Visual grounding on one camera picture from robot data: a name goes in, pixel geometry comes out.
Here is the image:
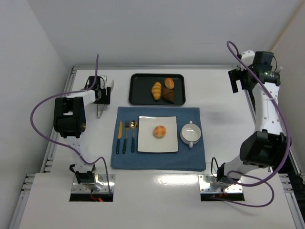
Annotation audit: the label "white two-handled soup bowl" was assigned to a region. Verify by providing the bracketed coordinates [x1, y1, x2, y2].
[180, 121, 202, 148]

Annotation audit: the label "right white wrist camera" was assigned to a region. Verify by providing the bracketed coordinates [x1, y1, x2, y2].
[239, 50, 255, 66]

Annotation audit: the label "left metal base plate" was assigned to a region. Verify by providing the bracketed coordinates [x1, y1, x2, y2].
[71, 174, 115, 194]

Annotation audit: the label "black rectangular tray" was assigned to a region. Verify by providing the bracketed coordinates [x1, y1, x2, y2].
[129, 73, 186, 106]

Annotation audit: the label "metal tongs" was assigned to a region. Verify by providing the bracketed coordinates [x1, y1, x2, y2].
[97, 75, 114, 119]

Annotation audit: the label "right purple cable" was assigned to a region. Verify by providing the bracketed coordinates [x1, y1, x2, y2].
[224, 41, 292, 206]

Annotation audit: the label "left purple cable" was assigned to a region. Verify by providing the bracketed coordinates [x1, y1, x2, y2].
[30, 53, 112, 195]

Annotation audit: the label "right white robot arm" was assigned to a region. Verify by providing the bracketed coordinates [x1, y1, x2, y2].
[216, 50, 287, 185]

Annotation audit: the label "brown chocolate croissant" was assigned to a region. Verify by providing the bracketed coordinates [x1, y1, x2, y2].
[162, 87, 175, 104]

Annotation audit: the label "purple cable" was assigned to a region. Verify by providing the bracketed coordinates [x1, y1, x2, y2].
[30, 53, 112, 195]
[224, 41, 292, 206]

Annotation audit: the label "blue cloth placemat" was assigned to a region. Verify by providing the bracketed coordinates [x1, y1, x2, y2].
[111, 107, 206, 171]

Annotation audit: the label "gold spoon green handle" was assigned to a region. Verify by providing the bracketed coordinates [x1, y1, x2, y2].
[130, 120, 138, 153]

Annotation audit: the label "metal base plate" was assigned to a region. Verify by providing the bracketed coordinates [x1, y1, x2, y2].
[71, 174, 115, 194]
[198, 174, 243, 195]

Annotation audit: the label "white square plate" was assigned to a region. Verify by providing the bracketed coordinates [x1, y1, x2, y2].
[137, 116, 178, 153]

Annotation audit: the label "gold knife green handle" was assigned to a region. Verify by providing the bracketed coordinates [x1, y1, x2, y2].
[116, 121, 122, 154]

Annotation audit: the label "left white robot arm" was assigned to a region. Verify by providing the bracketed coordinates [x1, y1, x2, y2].
[53, 75, 114, 192]

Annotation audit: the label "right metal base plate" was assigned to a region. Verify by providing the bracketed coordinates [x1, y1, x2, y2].
[198, 174, 243, 195]

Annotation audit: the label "round bun top right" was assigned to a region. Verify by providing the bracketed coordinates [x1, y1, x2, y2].
[164, 77, 175, 90]

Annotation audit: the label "yellow striped bread loaf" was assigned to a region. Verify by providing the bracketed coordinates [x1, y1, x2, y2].
[151, 82, 162, 101]

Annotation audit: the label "gold fork green handle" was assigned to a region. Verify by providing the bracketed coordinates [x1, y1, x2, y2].
[122, 121, 130, 154]

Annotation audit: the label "round orange bun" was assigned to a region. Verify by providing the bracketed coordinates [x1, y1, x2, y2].
[153, 125, 166, 138]

